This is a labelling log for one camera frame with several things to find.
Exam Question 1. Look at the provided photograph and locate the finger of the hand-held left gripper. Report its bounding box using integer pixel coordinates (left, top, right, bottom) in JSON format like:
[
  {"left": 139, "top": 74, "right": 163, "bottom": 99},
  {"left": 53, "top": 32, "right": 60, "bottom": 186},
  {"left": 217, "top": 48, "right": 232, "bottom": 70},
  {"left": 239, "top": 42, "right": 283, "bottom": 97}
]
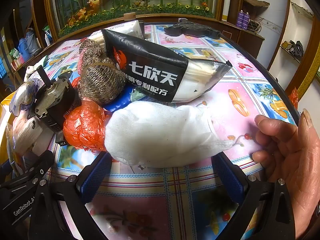
[{"left": 0, "top": 150, "right": 55, "bottom": 190}]

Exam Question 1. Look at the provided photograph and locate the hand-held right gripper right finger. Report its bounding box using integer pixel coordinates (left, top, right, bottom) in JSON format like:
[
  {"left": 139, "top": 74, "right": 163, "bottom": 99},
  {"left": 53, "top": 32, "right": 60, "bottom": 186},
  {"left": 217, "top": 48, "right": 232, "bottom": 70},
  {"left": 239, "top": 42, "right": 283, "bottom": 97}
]
[{"left": 211, "top": 152, "right": 297, "bottom": 240}]

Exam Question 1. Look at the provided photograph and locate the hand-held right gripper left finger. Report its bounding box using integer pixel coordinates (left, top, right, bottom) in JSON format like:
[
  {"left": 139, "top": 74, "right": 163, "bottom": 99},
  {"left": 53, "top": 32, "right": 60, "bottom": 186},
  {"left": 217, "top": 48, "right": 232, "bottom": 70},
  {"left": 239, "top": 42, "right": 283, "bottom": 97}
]
[{"left": 32, "top": 151, "right": 113, "bottom": 240}]

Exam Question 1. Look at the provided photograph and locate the white cloth bag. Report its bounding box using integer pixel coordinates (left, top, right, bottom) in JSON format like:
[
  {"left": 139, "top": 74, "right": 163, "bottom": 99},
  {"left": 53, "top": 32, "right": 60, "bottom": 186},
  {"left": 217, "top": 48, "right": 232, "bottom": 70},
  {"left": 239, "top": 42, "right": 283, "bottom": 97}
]
[{"left": 104, "top": 101, "right": 237, "bottom": 168}]

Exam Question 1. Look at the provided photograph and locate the blue plastic packet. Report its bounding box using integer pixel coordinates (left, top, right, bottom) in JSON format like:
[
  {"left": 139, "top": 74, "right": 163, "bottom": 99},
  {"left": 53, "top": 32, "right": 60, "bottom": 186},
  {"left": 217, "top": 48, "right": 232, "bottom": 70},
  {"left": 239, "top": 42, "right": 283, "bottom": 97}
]
[{"left": 104, "top": 82, "right": 155, "bottom": 114}]

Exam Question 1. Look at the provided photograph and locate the brown knitted bundle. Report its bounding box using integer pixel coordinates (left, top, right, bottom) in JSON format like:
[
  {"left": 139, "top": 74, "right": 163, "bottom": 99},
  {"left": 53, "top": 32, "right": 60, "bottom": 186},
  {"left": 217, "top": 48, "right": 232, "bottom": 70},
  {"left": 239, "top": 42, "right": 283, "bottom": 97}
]
[{"left": 76, "top": 39, "right": 127, "bottom": 105}]

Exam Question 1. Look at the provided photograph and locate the black and white printed pouch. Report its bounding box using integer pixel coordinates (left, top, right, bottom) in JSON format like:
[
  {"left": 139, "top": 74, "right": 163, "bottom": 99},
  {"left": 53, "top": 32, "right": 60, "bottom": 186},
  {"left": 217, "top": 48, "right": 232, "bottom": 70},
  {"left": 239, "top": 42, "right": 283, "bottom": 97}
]
[{"left": 101, "top": 29, "right": 233, "bottom": 103}]

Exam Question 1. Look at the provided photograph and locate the person's right hand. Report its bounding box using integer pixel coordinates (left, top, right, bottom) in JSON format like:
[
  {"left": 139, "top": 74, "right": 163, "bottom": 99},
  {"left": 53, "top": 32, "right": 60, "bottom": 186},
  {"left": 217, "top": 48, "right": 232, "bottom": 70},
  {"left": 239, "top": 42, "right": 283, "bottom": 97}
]
[{"left": 252, "top": 109, "right": 320, "bottom": 240}]

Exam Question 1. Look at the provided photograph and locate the white wrapped package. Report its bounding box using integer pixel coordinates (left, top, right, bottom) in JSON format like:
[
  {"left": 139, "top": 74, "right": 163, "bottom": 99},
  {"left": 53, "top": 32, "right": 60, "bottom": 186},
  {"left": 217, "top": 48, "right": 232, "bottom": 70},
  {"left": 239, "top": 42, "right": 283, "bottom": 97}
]
[{"left": 5, "top": 112, "right": 50, "bottom": 160}]

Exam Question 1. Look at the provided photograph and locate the small electric motor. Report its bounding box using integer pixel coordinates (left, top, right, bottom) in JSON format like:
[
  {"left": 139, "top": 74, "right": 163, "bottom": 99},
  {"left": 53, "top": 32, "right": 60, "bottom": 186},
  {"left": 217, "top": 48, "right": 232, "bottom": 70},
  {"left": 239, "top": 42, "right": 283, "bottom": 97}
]
[{"left": 32, "top": 65, "right": 83, "bottom": 145}]

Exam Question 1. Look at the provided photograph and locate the purple and white plastic bag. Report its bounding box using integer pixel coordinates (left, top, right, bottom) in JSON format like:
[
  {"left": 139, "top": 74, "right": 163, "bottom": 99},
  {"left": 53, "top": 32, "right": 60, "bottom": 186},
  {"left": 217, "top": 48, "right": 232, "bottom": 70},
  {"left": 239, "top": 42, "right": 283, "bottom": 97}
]
[{"left": 9, "top": 79, "right": 42, "bottom": 117}]

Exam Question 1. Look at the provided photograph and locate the white cotton glove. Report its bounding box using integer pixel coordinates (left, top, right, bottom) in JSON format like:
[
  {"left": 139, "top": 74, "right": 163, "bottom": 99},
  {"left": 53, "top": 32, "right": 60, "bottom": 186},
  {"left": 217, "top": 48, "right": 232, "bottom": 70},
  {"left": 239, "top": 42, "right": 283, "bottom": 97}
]
[{"left": 24, "top": 55, "right": 49, "bottom": 77}]

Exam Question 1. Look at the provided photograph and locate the red printed plastic bag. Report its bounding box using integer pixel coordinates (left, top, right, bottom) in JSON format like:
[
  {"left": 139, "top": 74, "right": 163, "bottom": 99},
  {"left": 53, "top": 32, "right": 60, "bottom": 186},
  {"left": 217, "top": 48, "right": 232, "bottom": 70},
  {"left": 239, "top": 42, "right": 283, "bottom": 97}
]
[{"left": 289, "top": 87, "right": 299, "bottom": 110}]

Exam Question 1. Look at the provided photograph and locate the barred window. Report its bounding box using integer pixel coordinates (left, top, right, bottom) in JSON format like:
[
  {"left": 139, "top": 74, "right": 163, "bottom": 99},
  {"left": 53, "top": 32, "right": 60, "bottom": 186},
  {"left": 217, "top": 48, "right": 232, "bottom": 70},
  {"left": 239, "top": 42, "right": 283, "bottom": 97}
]
[{"left": 0, "top": 55, "right": 7, "bottom": 79}]

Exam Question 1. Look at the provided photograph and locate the pink box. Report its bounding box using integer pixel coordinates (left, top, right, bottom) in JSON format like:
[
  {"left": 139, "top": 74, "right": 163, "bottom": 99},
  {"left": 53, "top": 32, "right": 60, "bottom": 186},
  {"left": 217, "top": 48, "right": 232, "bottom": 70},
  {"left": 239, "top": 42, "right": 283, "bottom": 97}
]
[{"left": 11, "top": 56, "right": 25, "bottom": 68}]

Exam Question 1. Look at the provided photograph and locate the white bottle with green top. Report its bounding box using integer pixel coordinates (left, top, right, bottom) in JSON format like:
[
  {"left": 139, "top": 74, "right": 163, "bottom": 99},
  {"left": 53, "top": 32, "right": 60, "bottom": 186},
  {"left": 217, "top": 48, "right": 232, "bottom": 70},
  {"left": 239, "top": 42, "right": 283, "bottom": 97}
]
[{"left": 42, "top": 25, "right": 52, "bottom": 47}]

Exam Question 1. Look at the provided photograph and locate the dark wooden cabinet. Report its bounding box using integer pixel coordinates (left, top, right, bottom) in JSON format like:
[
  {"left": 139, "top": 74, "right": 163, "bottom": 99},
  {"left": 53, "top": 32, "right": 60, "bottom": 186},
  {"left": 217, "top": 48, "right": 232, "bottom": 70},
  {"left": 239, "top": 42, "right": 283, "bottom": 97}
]
[{"left": 10, "top": 0, "right": 265, "bottom": 80}]

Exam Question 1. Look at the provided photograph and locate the black bundle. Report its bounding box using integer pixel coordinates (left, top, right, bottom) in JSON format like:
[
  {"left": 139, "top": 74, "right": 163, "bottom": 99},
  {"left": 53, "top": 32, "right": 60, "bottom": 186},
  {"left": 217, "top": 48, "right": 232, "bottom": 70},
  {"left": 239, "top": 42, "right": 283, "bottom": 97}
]
[{"left": 291, "top": 40, "right": 304, "bottom": 60}]

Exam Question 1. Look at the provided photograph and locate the white tissue pack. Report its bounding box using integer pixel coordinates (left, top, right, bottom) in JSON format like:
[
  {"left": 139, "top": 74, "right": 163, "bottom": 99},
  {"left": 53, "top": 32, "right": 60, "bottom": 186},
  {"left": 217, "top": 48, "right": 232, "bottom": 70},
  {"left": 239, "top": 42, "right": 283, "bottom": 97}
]
[{"left": 117, "top": 20, "right": 145, "bottom": 40}]

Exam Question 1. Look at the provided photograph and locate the white roll with yellow bands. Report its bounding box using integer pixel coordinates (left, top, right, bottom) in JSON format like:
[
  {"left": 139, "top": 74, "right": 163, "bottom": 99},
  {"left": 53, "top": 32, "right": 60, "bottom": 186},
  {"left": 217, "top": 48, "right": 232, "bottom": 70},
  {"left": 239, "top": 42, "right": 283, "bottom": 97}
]
[{"left": 223, "top": 0, "right": 233, "bottom": 22}]

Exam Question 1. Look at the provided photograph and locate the wicker basket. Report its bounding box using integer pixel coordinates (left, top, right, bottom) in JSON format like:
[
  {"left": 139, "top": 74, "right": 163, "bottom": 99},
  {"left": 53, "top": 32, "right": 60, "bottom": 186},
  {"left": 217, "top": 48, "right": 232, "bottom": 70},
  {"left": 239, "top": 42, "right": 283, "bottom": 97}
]
[{"left": 243, "top": 0, "right": 270, "bottom": 18}]

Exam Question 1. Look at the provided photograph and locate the wire basket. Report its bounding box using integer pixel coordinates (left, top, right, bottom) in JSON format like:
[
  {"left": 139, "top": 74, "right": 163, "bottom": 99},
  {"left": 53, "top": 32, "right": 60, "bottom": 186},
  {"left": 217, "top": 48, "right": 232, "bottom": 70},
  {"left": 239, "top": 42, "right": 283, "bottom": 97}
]
[{"left": 249, "top": 17, "right": 262, "bottom": 32}]

